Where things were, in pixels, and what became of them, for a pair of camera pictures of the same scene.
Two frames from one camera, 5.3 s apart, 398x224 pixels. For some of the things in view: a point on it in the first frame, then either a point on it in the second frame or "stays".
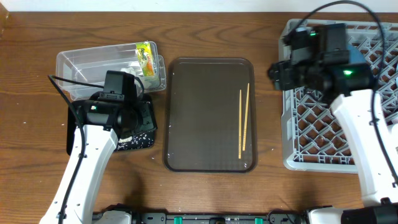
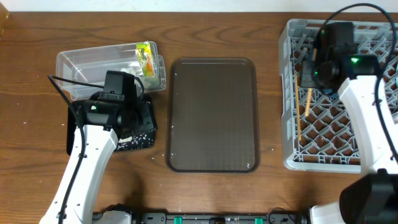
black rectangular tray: (143, 138) stays
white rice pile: (140, 140) stays
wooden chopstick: (245, 118) to (314, 56)
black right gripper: (281, 75) to (306, 80)
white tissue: (134, 70) stays
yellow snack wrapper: (145, 59) stays
